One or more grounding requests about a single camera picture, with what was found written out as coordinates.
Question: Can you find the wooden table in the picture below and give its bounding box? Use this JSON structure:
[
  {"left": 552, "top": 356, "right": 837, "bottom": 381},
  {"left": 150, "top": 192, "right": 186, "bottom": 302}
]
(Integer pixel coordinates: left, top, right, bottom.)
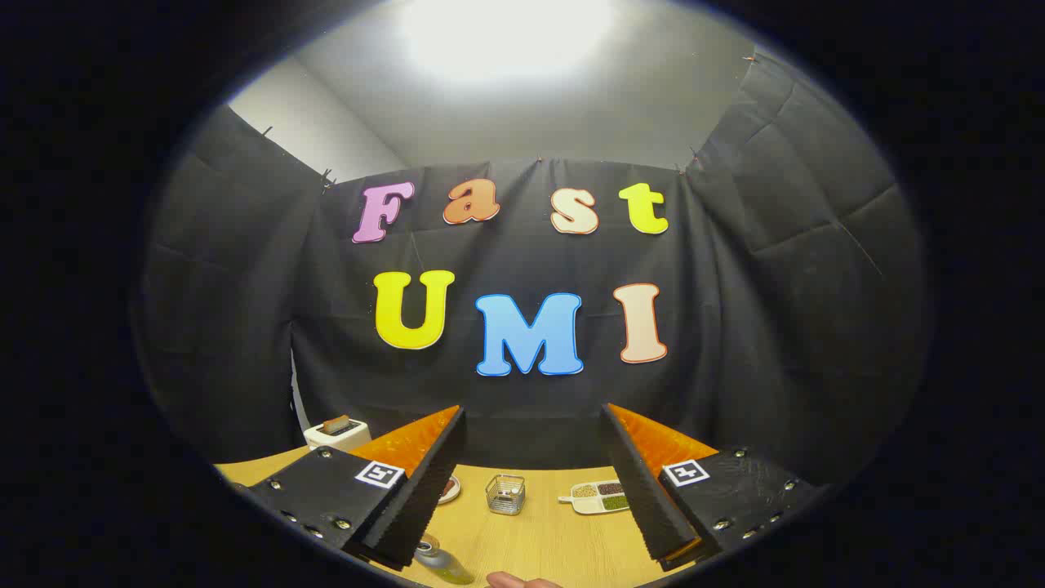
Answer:
[{"left": 214, "top": 445, "right": 695, "bottom": 588}]

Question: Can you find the white divided spice dish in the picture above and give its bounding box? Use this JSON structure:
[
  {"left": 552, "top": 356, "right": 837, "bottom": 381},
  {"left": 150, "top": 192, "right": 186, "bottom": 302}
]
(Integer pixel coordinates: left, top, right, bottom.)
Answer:
[{"left": 558, "top": 480, "right": 631, "bottom": 515}]

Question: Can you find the white toaster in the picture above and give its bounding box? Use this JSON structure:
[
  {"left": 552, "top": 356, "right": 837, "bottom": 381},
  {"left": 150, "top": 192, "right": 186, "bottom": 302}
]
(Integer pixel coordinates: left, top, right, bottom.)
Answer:
[{"left": 304, "top": 418, "right": 372, "bottom": 452}]

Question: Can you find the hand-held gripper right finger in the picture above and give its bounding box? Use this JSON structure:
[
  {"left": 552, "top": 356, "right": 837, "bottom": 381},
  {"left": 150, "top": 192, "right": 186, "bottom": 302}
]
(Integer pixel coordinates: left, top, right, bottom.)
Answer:
[{"left": 602, "top": 403, "right": 827, "bottom": 572}]

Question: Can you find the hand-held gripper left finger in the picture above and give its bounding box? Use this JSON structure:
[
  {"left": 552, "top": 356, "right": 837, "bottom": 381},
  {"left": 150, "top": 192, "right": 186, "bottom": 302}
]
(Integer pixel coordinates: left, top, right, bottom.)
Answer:
[{"left": 233, "top": 406, "right": 466, "bottom": 571}]

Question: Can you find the metal wire basket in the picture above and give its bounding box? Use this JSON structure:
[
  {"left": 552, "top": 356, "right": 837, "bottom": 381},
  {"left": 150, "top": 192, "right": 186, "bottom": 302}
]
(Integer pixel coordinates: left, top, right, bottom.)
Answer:
[{"left": 485, "top": 474, "right": 526, "bottom": 516}]

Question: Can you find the silver bottle with green label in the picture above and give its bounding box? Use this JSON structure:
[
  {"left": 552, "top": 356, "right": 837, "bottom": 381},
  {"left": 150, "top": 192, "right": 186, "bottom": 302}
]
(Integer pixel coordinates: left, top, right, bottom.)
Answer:
[{"left": 412, "top": 534, "right": 476, "bottom": 586}]

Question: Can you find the black backdrop cloth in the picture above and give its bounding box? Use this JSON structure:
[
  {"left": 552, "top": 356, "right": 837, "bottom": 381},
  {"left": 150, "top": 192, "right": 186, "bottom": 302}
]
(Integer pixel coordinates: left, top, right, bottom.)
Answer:
[{"left": 135, "top": 53, "right": 929, "bottom": 484}]

